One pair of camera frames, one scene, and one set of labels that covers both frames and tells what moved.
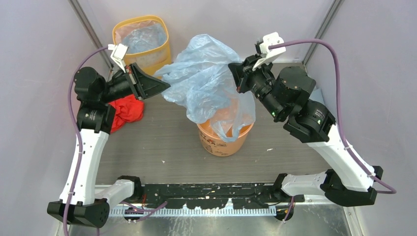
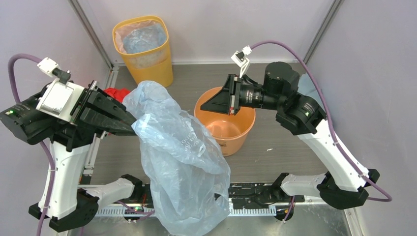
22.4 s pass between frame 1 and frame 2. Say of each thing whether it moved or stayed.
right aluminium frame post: stayed
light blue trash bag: moved
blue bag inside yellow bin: stayed
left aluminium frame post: stayed
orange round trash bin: moved
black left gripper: moved
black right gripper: moved
